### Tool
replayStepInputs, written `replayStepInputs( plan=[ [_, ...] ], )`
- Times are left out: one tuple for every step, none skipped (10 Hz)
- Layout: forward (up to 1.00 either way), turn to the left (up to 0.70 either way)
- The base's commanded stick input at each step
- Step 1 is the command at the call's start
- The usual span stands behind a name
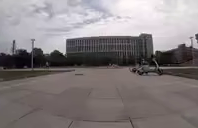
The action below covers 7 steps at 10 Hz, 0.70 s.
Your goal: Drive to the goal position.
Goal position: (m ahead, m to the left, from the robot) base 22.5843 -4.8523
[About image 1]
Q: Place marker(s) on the large curved glass-fronted building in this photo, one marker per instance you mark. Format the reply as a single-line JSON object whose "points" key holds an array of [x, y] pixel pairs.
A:
{"points": [[110, 46]]}

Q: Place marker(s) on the grey concrete paved plaza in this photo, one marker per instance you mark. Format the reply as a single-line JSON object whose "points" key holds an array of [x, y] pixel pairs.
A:
{"points": [[97, 96]]}

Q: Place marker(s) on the pale scooter vehicle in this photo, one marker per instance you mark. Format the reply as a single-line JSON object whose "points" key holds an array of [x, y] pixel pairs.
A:
{"points": [[147, 68]]}

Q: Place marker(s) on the tall pale lamp pole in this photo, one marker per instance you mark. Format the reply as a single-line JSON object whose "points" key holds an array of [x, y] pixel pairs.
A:
{"points": [[32, 53]]}

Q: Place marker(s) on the long row of trees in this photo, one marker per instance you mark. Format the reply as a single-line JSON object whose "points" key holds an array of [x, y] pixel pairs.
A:
{"points": [[20, 59]]}

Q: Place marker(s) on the low brownish building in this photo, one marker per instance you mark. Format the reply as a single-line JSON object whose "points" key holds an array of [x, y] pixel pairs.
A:
{"points": [[180, 54]]}

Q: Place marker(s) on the grass area with kerb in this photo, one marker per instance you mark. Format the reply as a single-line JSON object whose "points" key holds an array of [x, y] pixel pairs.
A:
{"points": [[17, 75]]}

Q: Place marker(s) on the distant chimney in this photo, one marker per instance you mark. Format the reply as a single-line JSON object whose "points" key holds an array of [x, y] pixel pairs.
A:
{"points": [[13, 46]]}

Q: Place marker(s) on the thin lamp pole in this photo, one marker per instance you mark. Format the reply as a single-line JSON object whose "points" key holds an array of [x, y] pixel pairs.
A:
{"points": [[191, 48]]}

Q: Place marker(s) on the grass strip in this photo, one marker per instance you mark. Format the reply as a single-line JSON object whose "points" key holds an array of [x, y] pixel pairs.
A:
{"points": [[193, 73]]}

